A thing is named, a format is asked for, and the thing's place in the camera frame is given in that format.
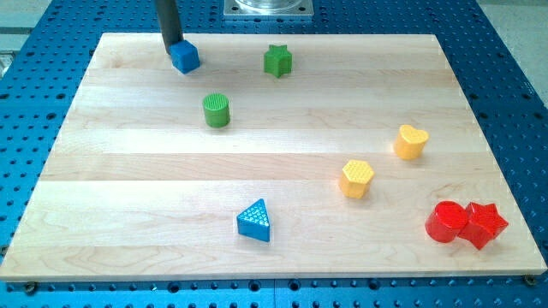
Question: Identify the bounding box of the blue cube block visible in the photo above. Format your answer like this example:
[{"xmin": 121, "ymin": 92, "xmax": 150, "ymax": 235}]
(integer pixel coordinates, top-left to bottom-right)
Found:
[{"xmin": 170, "ymin": 40, "xmax": 200, "ymax": 74}]

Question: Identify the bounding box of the blue triangle block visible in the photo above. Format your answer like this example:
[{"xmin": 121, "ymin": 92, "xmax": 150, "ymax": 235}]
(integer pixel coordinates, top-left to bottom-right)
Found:
[{"xmin": 236, "ymin": 198, "xmax": 271, "ymax": 242}]

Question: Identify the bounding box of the light wooden board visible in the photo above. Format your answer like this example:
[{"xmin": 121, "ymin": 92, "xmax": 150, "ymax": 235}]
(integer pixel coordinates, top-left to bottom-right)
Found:
[{"xmin": 1, "ymin": 33, "xmax": 546, "ymax": 282}]

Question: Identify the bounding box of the green cylinder block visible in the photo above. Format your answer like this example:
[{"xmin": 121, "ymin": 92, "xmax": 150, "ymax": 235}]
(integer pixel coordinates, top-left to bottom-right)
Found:
[{"xmin": 202, "ymin": 93, "xmax": 230, "ymax": 127}]

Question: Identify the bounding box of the yellow hexagon block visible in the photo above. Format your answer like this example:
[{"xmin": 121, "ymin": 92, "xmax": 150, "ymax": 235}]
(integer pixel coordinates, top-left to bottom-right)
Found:
[{"xmin": 338, "ymin": 159, "xmax": 375, "ymax": 198}]

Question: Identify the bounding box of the green star block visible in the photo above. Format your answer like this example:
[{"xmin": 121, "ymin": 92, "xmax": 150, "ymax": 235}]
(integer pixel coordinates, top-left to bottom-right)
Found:
[{"xmin": 264, "ymin": 44, "xmax": 293, "ymax": 78}]

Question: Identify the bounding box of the yellow heart block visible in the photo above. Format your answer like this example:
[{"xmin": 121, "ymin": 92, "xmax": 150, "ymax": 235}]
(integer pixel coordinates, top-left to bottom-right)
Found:
[{"xmin": 393, "ymin": 124, "xmax": 430, "ymax": 160}]

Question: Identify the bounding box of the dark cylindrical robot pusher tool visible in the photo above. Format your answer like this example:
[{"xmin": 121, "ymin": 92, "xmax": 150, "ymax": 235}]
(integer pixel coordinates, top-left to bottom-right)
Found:
[{"xmin": 154, "ymin": 0, "xmax": 183, "ymax": 55}]

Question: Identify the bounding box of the red cylinder block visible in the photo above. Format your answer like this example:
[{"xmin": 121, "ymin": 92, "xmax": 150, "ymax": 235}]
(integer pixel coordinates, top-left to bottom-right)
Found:
[{"xmin": 425, "ymin": 201, "xmax": 468, "ymax": 243}]

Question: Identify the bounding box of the red star block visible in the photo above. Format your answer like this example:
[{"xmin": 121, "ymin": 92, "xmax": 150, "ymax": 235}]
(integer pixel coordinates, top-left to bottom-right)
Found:
[{"xmin": 458, "ymin": 202, "xmax": 509, "ymax": 250}]

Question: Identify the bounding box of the blue perforated metal table plate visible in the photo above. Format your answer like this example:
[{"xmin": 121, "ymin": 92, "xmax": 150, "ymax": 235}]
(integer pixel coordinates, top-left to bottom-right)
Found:
[{"xmin": 1, "ymin": 1, "xmax": 547, "ymax": 307}]

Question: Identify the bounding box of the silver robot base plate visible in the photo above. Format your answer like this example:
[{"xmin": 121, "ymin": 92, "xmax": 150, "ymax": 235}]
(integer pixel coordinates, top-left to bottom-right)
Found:
[{"xmin": 223, "ymin": 0, "xmax": 314, "ymax": 20}]

